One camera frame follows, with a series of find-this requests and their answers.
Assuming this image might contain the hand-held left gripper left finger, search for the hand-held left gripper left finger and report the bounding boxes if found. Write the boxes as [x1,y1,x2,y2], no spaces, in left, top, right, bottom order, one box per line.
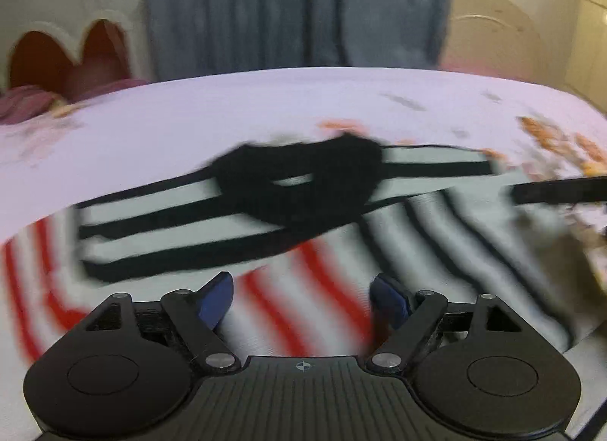
[83,272,241,372]

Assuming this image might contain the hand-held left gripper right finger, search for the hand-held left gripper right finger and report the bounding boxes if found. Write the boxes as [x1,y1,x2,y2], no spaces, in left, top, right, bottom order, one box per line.
[367,273,525,372]

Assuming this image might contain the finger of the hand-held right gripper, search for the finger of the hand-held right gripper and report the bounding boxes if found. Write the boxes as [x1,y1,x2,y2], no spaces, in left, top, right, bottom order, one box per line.
[511,177,607,206]

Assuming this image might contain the red black striped white sweater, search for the red black striped white sweater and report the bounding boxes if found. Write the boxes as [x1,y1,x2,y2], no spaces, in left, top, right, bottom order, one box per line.
[2,133,603,366]

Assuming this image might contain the cream wardrobe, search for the cream wardrobe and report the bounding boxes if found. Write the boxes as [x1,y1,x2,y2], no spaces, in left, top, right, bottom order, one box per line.
[441,0,607,115]

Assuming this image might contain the floral white bedsheet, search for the floral white bedsheet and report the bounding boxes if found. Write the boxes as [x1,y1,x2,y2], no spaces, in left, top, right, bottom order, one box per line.
[0,66,607,441]

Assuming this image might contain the pink pillow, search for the pink pillow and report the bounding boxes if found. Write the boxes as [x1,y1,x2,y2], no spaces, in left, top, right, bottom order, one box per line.
[0,78,148,124]

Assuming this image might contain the grey blue curtain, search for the grey blue curtain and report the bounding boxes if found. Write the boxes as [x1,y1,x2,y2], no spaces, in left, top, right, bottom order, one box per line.
[142,0,453,82]

